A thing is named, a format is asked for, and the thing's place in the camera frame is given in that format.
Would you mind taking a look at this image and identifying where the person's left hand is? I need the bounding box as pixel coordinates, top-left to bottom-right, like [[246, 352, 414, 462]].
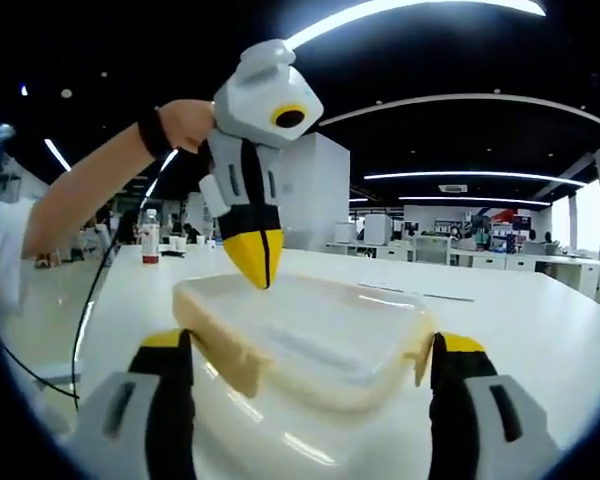
[[160, 98, 216, 155]]

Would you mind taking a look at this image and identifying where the clear plastic storage box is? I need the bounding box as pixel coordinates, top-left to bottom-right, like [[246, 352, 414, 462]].
[[193, 324, 430, 416]]

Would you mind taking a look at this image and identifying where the long curved ceiling light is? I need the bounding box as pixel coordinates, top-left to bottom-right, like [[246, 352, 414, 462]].
[[284, 0, 549, 52]]

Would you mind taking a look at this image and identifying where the ceiling light strip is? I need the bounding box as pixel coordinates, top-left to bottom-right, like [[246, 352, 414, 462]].
[[363, 170, 587, 188], [398, 195, 572, 207]]

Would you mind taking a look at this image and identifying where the red blue wall sign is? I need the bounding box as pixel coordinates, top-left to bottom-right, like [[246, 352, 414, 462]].
[[471, 208, 534, 232]]

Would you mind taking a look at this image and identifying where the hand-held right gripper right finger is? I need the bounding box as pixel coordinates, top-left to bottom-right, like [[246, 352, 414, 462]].
[[429, 329, 561, 480]]

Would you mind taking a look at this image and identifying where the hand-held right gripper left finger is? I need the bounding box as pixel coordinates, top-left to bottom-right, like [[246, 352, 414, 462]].
[[72, 328, 197, 480]]

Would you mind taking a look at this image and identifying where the row of white cabinets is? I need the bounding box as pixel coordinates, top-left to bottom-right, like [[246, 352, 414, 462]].
[[324, 234, 600, 299]]

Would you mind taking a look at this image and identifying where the clear yellow-rimmed plastic container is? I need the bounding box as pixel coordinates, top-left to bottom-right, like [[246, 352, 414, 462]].
[[171, 273, 438, 402]]

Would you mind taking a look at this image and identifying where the black wristband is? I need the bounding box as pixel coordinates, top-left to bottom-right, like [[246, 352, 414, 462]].
[[138, 105, 178, 163]]

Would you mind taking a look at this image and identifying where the white box appliance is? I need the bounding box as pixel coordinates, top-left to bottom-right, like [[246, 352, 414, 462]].
[[364, 214, 393, 246]]

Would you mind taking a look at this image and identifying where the red label water bottle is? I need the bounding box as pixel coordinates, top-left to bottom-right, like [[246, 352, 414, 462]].
[[140, 208, 162, 267]]

